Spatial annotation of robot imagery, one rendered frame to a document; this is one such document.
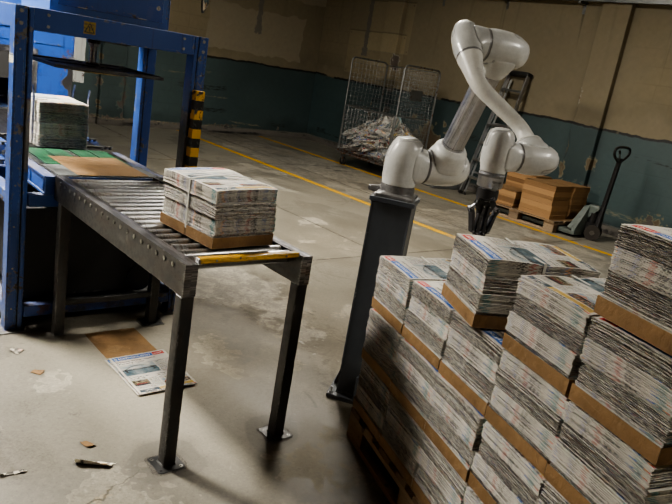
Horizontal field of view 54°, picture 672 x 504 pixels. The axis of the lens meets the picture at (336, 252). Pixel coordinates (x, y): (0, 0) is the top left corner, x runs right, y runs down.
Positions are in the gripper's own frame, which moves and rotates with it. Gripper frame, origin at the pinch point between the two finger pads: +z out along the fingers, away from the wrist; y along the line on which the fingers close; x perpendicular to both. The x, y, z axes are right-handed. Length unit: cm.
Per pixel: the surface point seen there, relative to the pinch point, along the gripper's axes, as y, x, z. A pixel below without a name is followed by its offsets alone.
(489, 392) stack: -18, -51, 31
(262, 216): -67, 45, 7
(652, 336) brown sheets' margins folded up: -19, -99, -9
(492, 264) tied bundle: -18.8, -38.2, -4.1
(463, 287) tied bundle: -18.4, -25.7, 7.9
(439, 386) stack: -19, -25, 43
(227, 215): -82, 38, 6
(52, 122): -149, 221, 6
